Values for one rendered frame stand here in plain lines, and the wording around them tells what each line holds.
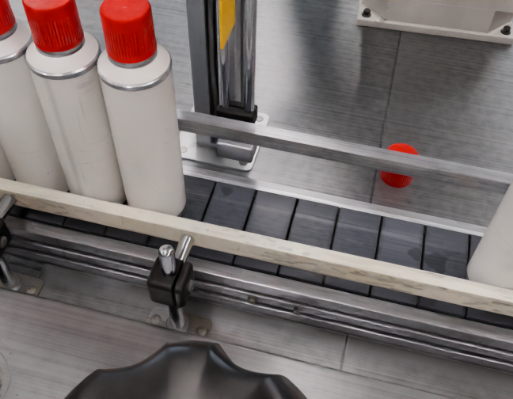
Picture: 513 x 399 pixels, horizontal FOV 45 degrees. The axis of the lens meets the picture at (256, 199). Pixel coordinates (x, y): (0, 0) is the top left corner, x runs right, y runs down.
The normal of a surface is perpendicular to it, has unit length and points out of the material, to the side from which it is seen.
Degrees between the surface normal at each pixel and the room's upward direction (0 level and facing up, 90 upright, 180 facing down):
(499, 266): 90
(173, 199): 90
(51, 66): 42
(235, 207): 0
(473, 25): 90
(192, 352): 17
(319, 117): 0
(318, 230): 0
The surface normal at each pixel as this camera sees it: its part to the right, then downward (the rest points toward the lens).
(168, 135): 0.76, 0.51
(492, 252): -0.94, 0.25
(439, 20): -0.18, 0.77
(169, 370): 0.00, -0.74
